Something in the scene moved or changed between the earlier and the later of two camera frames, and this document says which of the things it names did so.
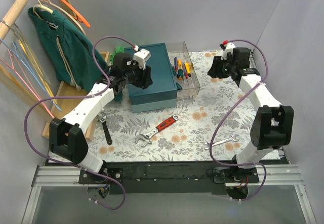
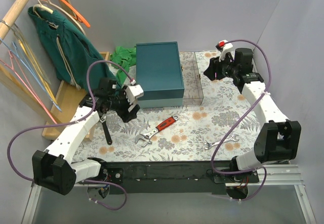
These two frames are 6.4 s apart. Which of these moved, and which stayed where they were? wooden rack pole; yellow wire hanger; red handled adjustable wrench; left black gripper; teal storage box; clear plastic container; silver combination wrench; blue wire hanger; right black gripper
Moved: teal storage box; clear plastic container; left black gripper
Stayed: wooden rack pole; yellow wire hanger; red handled adjustable wrench; right black gripper; silver combination wrench; blue wire hanger
